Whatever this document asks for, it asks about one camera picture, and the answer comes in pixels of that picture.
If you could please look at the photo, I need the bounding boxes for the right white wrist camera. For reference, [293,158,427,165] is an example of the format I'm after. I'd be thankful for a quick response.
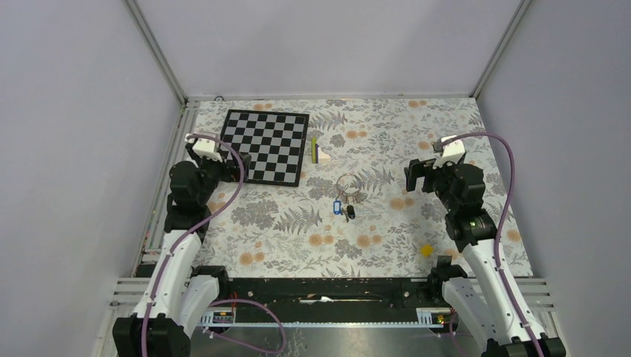
[432,135,466,169]

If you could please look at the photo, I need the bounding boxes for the black white chessboard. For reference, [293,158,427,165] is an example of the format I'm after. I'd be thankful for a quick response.
[220,109,310,187]

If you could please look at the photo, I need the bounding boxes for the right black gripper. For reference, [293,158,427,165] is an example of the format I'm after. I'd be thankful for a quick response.
[403,158,462,213]

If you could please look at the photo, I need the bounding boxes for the floral patterned mat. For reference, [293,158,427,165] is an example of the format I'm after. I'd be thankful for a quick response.
[193,98,484,277]

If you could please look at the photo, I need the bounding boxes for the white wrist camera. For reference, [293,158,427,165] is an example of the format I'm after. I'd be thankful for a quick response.
[185,134,225,163]
[432,135,466,169]

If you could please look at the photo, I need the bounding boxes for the green white small block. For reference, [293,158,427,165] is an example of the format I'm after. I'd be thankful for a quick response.
[311,137,331,164]

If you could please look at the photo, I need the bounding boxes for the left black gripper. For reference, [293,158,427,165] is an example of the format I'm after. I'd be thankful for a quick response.
[187,144,250,205]

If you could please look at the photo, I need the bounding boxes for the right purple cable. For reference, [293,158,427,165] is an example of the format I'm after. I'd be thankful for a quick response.
[438,131,545,357]

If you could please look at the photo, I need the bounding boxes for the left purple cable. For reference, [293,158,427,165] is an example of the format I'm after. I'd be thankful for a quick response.
[141,133,287,357]

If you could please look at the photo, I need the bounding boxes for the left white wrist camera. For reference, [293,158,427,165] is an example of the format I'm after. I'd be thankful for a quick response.
[185,134,225,163]

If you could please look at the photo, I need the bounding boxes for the yellow small cube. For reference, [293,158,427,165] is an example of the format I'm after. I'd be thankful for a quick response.
[419,244,434,258]

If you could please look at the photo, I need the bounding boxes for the white slotted cable duct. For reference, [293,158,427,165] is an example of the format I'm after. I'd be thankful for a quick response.
[197,306,449,328]

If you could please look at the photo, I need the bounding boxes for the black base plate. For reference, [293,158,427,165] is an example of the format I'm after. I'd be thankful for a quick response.
[218,277,454,318]

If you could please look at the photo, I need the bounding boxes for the purple cable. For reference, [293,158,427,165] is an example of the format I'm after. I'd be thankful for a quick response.
[141,133,287,357]
[438,131,545,357]

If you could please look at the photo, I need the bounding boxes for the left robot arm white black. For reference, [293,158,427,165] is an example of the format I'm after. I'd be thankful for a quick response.
[112,149,251,356]

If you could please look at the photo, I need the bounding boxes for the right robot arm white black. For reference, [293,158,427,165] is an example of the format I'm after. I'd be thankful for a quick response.
[404,159,567,356]

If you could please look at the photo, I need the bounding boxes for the blue tag key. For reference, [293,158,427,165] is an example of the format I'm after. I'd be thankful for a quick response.
[333,199,344,215]

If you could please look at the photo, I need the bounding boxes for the metal keyring with keys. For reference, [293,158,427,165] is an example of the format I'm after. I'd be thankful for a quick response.
[334,173,368,204]

